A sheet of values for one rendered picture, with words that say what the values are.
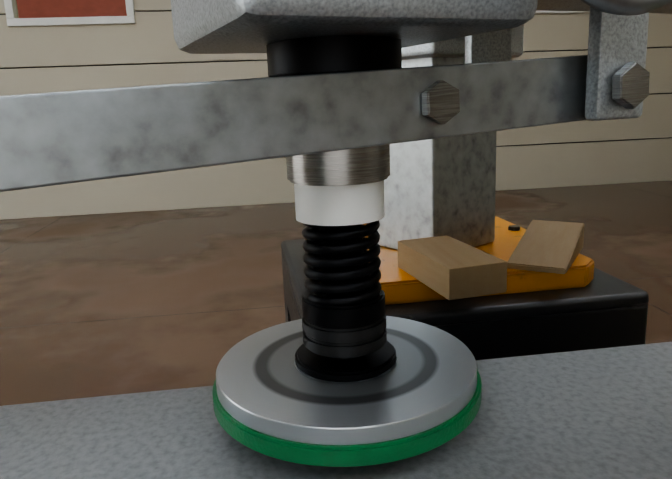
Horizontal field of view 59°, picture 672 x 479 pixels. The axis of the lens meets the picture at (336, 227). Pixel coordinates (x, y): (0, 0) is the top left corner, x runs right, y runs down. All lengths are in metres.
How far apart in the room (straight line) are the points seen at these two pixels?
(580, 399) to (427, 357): 0.14
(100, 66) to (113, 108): 6.21
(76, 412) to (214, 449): 0.15
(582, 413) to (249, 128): 0.35
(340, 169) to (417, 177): 0.72
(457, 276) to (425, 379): 0.46
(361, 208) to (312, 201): 0.04
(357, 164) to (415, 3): 0.12
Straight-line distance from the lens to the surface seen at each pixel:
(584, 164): 7.36
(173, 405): 0.57
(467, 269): 0.92
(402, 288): 1.02
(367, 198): 0.44
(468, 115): 0.45
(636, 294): 1.15
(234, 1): 0.34
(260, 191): 6.44
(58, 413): 0.60
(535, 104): 0.48
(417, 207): 1.15
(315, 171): 0.43
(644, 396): 0.59
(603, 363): 0.64
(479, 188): 1.22
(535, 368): 0.62
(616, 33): 0.51
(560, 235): 1.20
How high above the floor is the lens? 1.09
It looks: 12 degrees down
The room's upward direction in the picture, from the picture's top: 2 degrees counter-clockwise
